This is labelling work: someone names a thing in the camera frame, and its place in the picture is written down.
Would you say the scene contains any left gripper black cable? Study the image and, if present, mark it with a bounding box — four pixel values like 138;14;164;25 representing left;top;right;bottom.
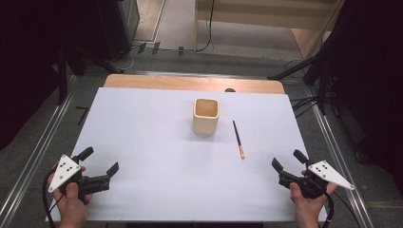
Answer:
42;167;65;228

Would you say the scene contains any black hanging cable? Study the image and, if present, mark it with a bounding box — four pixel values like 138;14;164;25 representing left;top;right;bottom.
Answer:
195;0;216;53

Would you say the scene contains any person's left hand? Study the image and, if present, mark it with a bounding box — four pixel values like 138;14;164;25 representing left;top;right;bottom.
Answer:
52;181;93;228

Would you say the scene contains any black hex key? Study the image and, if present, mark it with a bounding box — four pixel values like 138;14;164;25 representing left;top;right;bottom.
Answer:
75;105;91;126

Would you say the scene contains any metal floor rail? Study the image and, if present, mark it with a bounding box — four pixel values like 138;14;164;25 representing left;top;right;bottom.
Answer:
0;75;78;228
304;85;375;228

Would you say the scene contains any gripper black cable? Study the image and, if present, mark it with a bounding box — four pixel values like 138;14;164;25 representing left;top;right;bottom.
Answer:
42;167;65;228
321;186;336;228

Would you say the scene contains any dark cabinet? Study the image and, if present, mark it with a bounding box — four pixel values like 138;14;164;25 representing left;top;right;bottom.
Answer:
94;0;141;62

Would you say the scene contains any cream square pen holder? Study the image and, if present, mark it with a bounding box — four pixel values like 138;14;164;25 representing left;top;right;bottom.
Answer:
192;97;221;137

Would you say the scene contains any white table sheet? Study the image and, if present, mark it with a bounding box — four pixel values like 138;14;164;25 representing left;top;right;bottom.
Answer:
47;86;328;223

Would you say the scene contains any thin black cable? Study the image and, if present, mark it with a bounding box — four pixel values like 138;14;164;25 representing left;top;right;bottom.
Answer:
332;190;363;228

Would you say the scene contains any bundle of black floor cables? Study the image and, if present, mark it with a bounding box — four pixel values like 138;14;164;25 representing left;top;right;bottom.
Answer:
289;95;318;119

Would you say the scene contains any person's right hand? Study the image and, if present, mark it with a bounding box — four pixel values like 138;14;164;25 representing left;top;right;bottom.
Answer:
289;181;339;228

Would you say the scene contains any black pen with orange end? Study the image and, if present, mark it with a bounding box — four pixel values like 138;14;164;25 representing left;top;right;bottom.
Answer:
232;120;246;161

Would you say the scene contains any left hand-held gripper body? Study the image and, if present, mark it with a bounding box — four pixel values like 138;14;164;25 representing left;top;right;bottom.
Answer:
48;154;111;200

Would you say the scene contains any black metal stand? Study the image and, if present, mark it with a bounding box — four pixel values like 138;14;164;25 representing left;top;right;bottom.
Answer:
266;29;338;116
56;44;125;106

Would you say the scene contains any light wooden furniture frame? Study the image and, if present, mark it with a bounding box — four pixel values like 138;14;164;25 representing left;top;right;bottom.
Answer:
193;0;346;60

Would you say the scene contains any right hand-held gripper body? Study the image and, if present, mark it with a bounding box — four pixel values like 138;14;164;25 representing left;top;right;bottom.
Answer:
278;160;355;200

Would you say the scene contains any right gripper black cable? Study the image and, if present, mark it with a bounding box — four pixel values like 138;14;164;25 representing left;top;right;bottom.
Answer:
321;186;336;228

